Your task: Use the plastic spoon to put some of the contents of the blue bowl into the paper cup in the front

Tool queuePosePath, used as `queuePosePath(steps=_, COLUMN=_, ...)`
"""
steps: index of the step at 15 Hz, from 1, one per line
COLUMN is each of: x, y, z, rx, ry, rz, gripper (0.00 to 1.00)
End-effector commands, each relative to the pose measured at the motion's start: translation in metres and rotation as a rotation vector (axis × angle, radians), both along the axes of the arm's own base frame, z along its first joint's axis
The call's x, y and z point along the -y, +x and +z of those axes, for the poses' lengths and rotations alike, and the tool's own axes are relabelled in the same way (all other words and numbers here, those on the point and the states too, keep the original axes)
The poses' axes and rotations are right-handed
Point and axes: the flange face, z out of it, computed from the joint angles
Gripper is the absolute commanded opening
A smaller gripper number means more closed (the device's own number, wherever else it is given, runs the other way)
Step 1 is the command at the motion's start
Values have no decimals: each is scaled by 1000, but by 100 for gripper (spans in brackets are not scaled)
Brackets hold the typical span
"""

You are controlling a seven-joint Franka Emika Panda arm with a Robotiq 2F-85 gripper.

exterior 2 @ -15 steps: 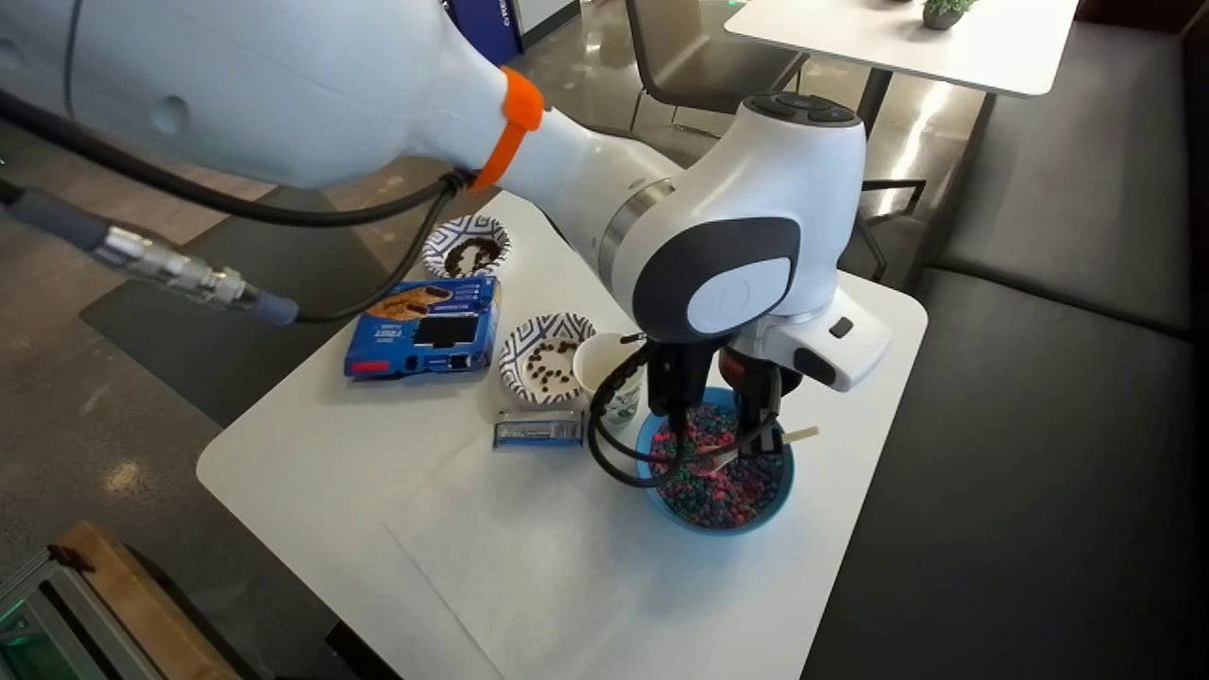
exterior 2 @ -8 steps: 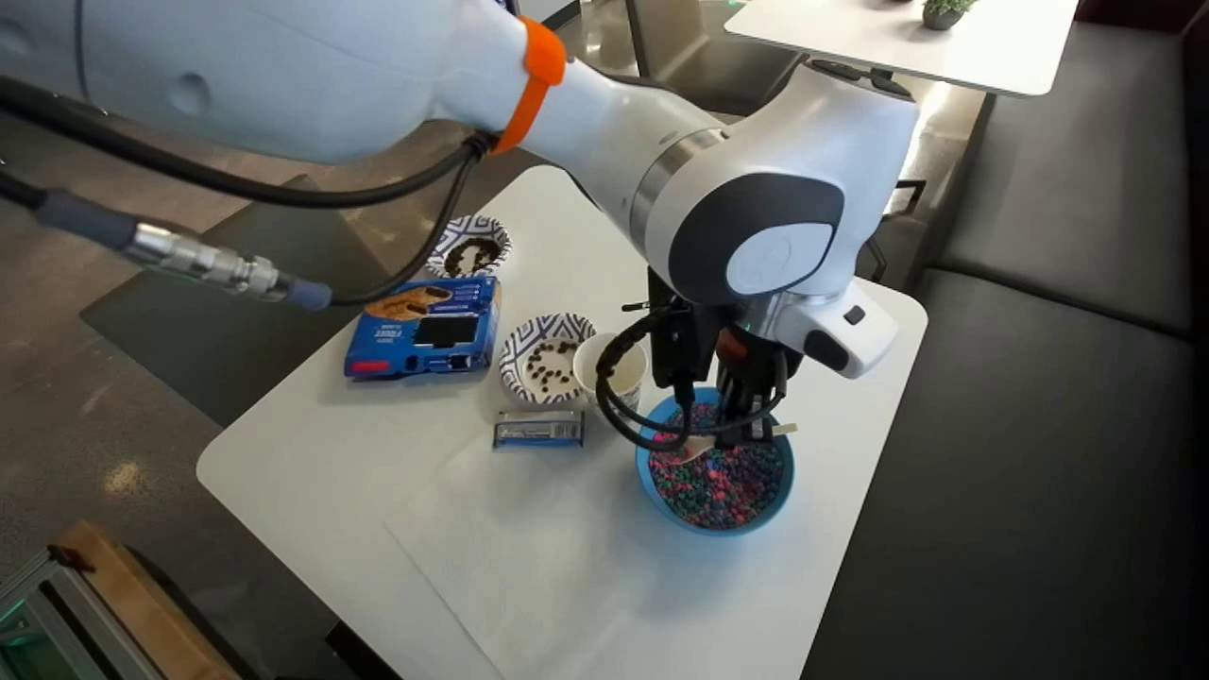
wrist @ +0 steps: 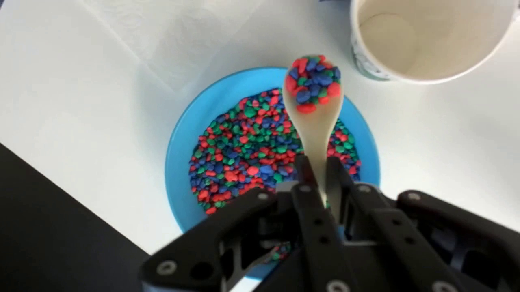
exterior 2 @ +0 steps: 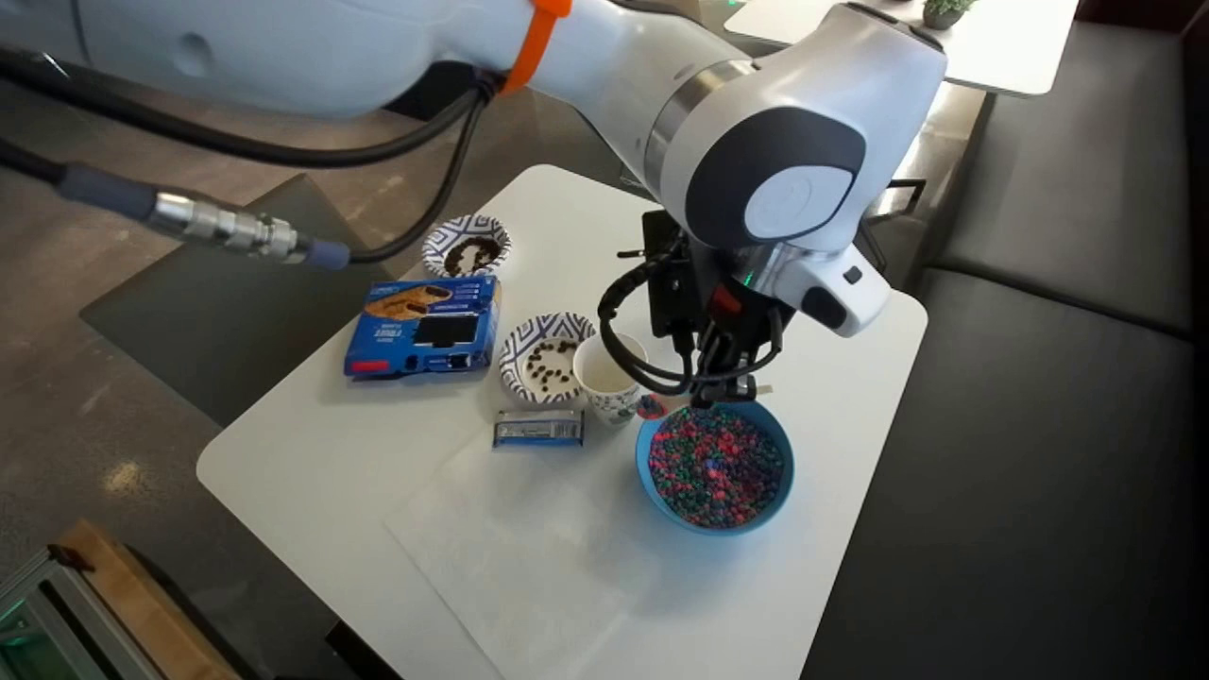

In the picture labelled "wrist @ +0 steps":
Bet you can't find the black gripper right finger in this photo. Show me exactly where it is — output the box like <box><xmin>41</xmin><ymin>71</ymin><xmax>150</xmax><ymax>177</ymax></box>
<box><xmin>327</xmin><ymin>157</ymin><xmax>520</xmax><ymax>292</ymax></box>

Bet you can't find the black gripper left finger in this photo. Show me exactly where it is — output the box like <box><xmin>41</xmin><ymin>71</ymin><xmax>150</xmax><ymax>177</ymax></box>
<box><xmin>140</xmin><ymin>156</ymin><xmax>353</xmax><ymax>292</ymax></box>

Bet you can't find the blue bowl of candies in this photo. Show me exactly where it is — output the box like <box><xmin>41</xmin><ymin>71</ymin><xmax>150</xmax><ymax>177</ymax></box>
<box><xmin>165</xmin><ymin>67</ymin><xmax>381</xmax><ymax>232</ymax></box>

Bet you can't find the paper cup near bowl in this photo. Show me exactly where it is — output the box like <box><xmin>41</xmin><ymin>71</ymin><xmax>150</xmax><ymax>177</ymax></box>
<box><xmin>350</xmin><ymin>0</ymin><xmax>520</xmax><ymax>84</ymax></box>

